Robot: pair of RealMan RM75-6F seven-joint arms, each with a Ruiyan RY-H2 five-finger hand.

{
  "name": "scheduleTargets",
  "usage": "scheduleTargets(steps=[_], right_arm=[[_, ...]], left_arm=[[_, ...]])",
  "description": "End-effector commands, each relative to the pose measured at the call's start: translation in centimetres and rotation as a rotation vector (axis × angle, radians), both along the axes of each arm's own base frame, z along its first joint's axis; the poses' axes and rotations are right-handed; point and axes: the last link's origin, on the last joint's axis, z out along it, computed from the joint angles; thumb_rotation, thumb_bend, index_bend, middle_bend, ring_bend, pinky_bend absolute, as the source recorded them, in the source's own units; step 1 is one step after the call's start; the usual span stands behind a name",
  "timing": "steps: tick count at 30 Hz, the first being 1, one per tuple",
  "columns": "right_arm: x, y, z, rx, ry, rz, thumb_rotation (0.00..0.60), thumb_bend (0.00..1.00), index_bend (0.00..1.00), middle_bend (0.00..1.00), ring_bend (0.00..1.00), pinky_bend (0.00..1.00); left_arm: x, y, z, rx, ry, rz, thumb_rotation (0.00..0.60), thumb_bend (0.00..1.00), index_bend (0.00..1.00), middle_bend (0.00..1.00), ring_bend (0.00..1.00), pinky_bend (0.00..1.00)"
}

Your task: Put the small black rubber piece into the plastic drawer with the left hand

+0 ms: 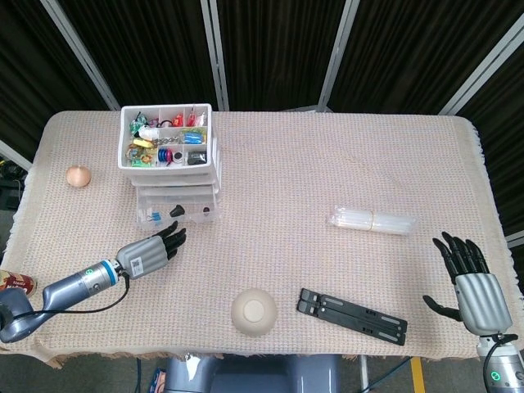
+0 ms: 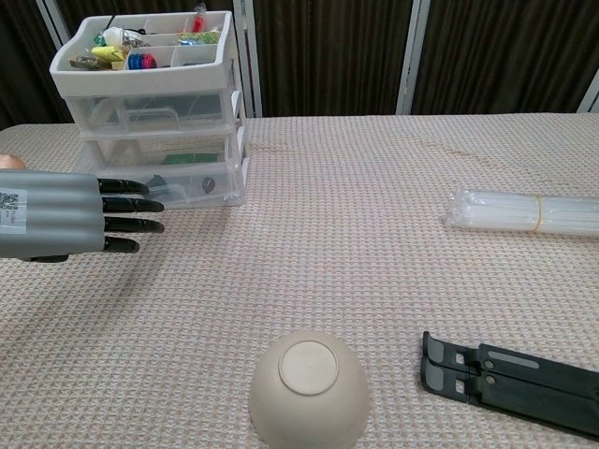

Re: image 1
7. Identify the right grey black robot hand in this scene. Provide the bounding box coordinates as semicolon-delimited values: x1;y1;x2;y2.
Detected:
422;231;513;335

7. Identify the blue green packet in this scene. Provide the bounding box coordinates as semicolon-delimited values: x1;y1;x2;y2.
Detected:
179;129;208;145

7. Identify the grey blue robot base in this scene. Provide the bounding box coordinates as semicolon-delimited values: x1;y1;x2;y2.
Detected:
163;354;343;393

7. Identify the clear plastic drawer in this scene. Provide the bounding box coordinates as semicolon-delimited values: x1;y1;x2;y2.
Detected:
136;184;222;226
130;168;219;180

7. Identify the beige woven tablecloth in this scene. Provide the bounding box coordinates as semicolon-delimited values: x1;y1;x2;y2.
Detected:
0;109;515;369

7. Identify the red white packet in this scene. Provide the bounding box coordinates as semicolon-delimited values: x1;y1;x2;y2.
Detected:
187;106;208;129

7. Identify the black folding screen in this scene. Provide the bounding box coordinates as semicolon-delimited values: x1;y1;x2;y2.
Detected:
0;0;524;246

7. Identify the peach coloured ball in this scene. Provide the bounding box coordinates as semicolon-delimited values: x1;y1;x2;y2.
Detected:
65;165;92;188

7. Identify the black folding stand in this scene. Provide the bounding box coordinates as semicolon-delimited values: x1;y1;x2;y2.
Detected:
295;287;409;348

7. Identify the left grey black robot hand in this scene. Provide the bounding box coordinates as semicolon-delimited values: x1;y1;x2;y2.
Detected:
115;220;187;282

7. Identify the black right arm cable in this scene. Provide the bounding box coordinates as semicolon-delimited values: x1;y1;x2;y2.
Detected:
478;333;519;369

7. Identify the snack package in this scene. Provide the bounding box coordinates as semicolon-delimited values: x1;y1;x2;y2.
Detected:
151;367;168;393

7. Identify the blue floor cable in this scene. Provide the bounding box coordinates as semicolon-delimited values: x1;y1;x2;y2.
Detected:
368;355;413;388

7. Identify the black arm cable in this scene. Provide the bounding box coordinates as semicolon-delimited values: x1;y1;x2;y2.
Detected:
2;268;132;328
478;333;519;369

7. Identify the white table leg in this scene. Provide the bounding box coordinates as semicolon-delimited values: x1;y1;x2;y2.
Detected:
358;355;369;393

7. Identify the red drink can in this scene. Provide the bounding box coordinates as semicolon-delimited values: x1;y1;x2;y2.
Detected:
0;269;38;296

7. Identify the pack of clear sticks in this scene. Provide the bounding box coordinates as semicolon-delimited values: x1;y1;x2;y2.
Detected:
325;203;418;237

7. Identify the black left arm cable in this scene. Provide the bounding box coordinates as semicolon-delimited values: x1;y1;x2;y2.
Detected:
2;268;132;328

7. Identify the white drawer organizer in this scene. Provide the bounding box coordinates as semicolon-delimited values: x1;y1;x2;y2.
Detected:
117;102;224;224

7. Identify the beige upturned bowl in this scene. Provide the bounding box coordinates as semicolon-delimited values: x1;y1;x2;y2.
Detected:
230;287;278;338

